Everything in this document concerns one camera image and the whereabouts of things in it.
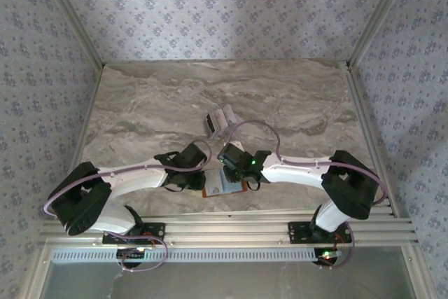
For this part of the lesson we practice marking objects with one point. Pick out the brown leather card holder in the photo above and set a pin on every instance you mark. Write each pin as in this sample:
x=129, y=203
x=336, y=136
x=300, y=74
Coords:
x=234, y=189

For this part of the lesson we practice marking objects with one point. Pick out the grey credit card gold chip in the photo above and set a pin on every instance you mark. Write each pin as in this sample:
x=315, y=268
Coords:
x=214, y=182

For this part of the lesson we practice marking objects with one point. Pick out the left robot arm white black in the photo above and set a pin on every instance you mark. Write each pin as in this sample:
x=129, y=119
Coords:
x=133, y=181

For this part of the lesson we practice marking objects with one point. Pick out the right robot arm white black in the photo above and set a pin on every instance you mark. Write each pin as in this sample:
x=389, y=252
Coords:
x=297, y=173

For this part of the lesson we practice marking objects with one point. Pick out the dark credit card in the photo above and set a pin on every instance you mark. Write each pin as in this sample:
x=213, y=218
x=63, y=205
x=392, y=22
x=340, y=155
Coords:
x=209, y=123

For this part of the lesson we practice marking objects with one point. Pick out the white credit card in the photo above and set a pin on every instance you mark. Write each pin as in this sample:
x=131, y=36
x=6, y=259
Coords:
x=230, y=113
x=220, y=118

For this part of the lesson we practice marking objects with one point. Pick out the black controller board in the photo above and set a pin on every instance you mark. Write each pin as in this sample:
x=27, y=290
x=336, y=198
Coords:
x=131, y=254
x=327, y=257

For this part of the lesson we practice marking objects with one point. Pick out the aluminium extrusion rail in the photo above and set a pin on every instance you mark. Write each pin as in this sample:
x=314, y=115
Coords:
x=227, y=229

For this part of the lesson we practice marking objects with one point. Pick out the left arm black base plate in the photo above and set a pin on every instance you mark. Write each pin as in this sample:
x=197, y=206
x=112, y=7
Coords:
x=159, y=229

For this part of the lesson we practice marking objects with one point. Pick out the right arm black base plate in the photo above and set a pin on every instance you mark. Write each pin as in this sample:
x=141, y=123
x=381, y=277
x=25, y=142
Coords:
x=297, y=232

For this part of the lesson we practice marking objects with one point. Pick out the aluminium table side rail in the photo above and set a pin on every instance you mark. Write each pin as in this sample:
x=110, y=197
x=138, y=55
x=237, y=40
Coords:
x=91, y=103
x=360, y=103

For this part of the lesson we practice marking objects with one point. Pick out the aluminium frame leg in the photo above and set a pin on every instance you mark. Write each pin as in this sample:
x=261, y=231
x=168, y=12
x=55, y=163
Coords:
x=35, y=272
x=418, y=272

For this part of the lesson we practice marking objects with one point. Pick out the aluminium frame post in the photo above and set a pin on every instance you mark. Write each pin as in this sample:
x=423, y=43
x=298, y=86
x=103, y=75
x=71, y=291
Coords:
x=381, y=15
x=74, y=15

